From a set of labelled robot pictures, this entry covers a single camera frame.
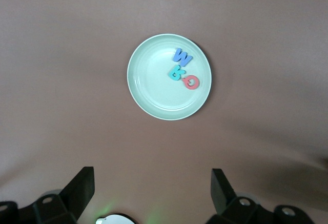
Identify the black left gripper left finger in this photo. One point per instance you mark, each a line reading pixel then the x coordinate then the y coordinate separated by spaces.
pixel 64 208

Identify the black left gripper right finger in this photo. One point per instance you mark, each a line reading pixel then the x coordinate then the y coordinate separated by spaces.
pixel 238 211

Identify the red foam letter Q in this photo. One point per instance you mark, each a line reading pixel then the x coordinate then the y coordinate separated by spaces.
pixel 197 83

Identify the teal foam letter R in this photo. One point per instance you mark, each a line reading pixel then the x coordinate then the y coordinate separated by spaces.
pixel 171 75

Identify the blue foam letter W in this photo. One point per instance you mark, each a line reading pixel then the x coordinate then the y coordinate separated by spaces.
pixel 179 58

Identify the light green round plate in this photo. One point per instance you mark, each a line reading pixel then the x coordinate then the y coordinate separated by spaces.
pixel 153 93

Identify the brown table cover sheet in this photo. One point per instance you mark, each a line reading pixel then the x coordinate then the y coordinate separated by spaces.
pixel 51 55

